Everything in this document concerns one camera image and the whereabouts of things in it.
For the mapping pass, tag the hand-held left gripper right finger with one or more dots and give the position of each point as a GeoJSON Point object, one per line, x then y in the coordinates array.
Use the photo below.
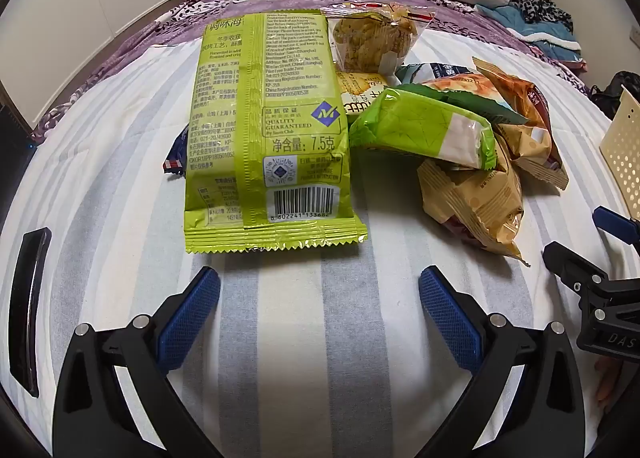
{"type": "Point", "coordinates": [450, 323]}

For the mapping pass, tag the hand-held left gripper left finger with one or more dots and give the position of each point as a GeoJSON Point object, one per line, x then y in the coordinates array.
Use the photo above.
{"type": "Point", "coordinates": [190, 323]}

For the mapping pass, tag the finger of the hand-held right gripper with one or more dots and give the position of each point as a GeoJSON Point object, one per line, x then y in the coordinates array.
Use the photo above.
{"type": "Point", "coordinates": [570, 263]}
{"type": "Point", "coordinates": [617, 225]}

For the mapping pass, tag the cream perforated plastic basket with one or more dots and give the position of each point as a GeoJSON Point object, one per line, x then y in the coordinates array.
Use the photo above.
{"type": "Point", "coordinates": [625, 153]}

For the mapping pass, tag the tan snack packet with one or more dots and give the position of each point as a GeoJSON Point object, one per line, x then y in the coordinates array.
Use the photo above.
{"type": "Point", "coordinates": [475, 203]}

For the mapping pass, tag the large green snack packet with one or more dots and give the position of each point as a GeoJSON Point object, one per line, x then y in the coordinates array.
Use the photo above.
{"type": "Point", "coordinates": [250, 138]}

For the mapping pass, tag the light green snack packet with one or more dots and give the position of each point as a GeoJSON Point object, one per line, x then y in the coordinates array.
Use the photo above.
{"type": "Point", "coordinates": [425, 128]}

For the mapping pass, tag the yellow biscuit packet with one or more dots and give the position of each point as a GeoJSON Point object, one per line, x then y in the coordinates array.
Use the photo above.
{"type": "Point", "coordinates": [360, 90]}

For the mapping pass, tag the clear-wrapped cake packet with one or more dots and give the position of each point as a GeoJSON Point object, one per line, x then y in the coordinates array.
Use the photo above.
{"type": "Point", "coordinates": [370, 43]}

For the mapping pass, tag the person's right hand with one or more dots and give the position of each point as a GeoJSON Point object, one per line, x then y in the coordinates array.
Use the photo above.
{"type": "Point", "coordinates": [607, 380]}

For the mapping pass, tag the black bag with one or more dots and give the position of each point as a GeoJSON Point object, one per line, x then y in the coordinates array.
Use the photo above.
{"type": "Point", "coordinates": [612, 88]}

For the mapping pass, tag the orange brown snack packet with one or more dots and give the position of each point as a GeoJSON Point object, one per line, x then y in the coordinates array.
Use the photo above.
{"type": "Point", "coordinates": [520, 98]}

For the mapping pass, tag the black rectangular bar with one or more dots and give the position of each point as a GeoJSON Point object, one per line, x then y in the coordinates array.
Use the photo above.
{"type": "Point", "coordinates": [30, 308]}

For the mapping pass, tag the blue red snack packet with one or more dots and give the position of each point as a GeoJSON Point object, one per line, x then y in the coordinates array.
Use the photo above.
{"type": "Point", "coordinates": [175, 158]}

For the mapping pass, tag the striped bedsheet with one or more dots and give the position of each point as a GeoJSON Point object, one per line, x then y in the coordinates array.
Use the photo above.
{"type": "Point", "coordinates": [125, 163]}

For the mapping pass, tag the dark green snack packet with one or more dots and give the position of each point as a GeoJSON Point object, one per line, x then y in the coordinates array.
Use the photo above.
{"type": "Point", "coordinates": [480, 105]}

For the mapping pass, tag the blue fleece cloth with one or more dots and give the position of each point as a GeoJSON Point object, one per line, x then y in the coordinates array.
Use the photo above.
{"type": "Point", "coordinates": [525, 28]}

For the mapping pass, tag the leopard print cloth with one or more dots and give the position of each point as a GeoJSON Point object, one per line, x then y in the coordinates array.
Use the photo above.
{"type": "Point", "coordinates": [540, 8]}

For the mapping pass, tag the dark blue white snack packet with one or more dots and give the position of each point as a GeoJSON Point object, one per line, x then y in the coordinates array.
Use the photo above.
{"type": "Point", "coordinates": [440, 70]}

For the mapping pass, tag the purple floral blanket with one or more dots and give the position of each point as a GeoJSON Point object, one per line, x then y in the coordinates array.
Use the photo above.
{"type": "Point", "coordinates": [200, 3]}

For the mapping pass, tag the white wardrobe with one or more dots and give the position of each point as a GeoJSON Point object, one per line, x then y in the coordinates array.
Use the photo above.
{"type": "Point", "coordinates": [75, 3]}

